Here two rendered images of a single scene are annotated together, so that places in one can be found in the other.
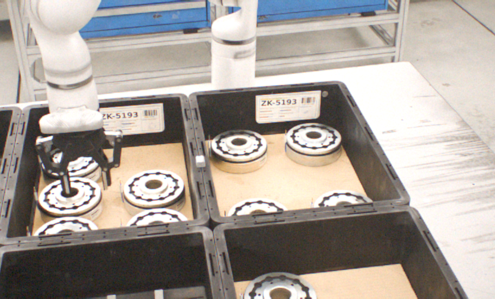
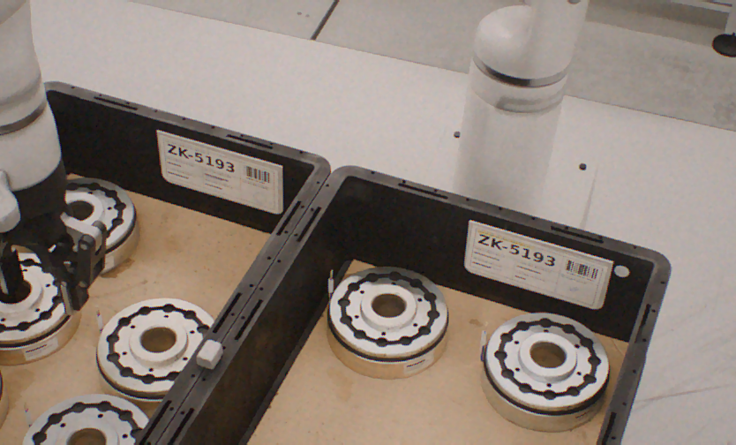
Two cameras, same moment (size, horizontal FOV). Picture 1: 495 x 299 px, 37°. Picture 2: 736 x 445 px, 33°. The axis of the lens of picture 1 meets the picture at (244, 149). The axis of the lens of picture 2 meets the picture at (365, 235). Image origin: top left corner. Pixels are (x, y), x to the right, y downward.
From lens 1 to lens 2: 0.60 m
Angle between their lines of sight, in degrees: 25
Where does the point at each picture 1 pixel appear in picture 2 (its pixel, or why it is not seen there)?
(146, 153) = (233, 246)
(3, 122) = not seen: hidden behind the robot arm
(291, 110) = (542, 275)
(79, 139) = not seen: hidden behind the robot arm
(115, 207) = (89, 347)
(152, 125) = (259, 197)
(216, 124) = (385, 242)
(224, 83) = (473, 146)
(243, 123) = (439, 260)
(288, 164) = (468, 391)
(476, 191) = not seen: outside the picture
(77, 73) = not seen: outside the picture
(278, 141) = (493, 325)
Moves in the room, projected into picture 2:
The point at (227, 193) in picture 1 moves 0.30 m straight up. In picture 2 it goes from (298, 411) to (292, 127)
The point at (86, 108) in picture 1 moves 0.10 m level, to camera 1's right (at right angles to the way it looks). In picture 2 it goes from (9, 176) to (117, 226)
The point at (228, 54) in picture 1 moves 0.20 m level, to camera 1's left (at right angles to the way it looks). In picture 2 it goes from (486, 95) to (304, 28)
